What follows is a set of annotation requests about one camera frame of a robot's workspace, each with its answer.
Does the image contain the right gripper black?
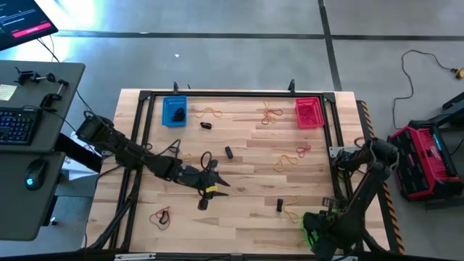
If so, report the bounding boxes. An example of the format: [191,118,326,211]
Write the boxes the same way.
[302,197,351,261]

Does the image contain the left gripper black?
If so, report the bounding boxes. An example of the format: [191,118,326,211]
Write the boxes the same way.
[179,159,232,211]

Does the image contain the green plastic basket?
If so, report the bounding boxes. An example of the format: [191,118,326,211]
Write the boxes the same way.
[302,217,322,248]

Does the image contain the black yellow hazard strip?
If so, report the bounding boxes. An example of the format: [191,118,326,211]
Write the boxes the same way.
[356,99,407,256]

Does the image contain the blue plastic basket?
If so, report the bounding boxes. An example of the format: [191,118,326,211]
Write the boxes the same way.
[162,95,189,128]

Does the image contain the red black tool case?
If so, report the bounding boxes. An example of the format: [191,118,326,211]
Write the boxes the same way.
[385,120,464,202]

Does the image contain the red plastic basket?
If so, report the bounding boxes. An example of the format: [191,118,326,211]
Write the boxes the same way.
[294,96,326,130]

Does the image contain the white paper box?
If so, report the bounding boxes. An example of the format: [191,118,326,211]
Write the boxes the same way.
[61,132,104,181]

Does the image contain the black metal stand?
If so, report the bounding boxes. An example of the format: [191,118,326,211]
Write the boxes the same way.
[431,91,464,126]

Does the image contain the black computer mouse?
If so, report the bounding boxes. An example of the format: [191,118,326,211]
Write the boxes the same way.
[24,157,49,192]

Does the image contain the black desk clamp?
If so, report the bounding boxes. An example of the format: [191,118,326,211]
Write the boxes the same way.
[39,78,70,110]
[14,66,58,86]

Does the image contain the grey desk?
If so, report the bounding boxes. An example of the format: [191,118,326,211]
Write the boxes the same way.
[0,59,87,242]

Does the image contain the black keyboard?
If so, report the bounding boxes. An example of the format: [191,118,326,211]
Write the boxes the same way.
[0,107,42,146]

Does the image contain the pale sticky note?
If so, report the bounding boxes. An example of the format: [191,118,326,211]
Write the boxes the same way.
[0,83,19,102]

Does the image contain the black computer monitor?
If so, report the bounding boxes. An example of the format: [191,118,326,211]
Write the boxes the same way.
[0,0,60,52]

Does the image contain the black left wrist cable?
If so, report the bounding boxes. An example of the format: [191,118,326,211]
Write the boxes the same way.
[200,151,214,172]

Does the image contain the grey metal base plate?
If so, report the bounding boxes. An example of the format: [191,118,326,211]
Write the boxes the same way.
[328,145,362,159]

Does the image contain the black metal table frame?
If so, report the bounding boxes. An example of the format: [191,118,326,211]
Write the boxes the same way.
[83,88,388,254]

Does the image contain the black floor cable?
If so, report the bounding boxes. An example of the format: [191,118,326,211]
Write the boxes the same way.
[391,49,458,131]

